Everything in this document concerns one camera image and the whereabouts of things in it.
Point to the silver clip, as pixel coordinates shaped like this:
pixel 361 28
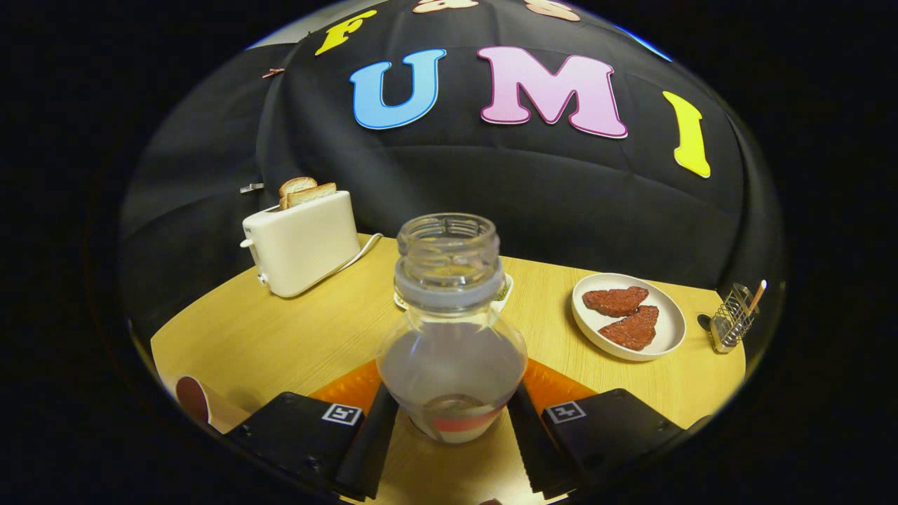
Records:
pixel 251 187

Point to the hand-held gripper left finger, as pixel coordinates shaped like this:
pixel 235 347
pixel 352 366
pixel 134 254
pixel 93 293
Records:
pixel 365 449

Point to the red clip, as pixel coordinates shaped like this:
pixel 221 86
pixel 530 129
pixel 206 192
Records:
pixel 273 72

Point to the cream toaster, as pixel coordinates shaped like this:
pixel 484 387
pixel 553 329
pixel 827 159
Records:
pixel 305 245

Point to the white divided spice tray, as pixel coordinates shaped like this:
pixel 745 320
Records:
pixel 504 298

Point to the clear plastic juice bottle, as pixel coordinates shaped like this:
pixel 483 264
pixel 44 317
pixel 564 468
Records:
pixel 452 365

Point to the wooden table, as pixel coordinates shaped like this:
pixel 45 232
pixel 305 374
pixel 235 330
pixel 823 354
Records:
pixel 316 330

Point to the white round plate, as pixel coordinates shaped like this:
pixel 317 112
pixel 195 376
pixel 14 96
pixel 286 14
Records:
pixel 673 322

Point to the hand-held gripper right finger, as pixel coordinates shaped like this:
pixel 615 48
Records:
pixel 537 449

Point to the toast slice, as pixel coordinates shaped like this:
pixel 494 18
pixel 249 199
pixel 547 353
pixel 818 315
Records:
pixel 312 196
pixel 296 185

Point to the red meat slice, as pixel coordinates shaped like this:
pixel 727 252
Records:
pixel 616 301
pixel 633 330

